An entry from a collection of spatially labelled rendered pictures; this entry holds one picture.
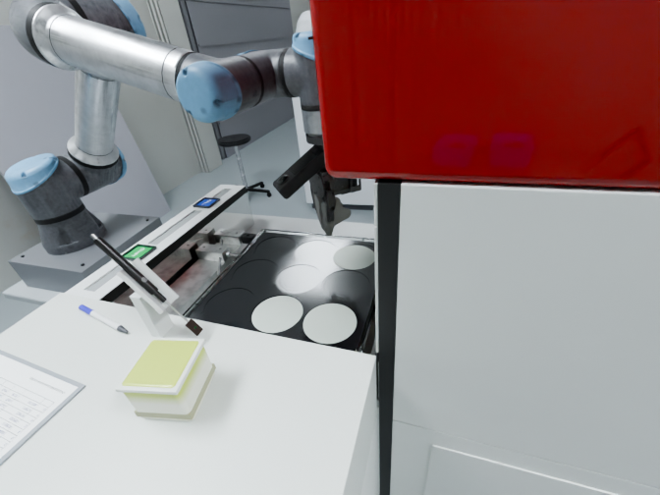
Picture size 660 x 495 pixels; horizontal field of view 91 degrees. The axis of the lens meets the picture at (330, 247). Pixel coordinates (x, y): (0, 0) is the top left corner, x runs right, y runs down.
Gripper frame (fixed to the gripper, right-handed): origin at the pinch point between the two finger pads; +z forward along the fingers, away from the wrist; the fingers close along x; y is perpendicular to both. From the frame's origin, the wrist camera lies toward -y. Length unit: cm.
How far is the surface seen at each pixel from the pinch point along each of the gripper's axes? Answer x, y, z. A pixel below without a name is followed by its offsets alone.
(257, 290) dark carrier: 0.4, -16.7, 9.3
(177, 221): 32.2, -29.2, 3.2
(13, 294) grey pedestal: 45, -76, 17
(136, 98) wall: 345, -49, 1
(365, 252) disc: 0.1, 9.7, 9.4
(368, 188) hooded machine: 166, 109, 76
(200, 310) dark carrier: 0.2, -28.6, 9.3
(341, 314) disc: -15.0, -4.6, 9.4
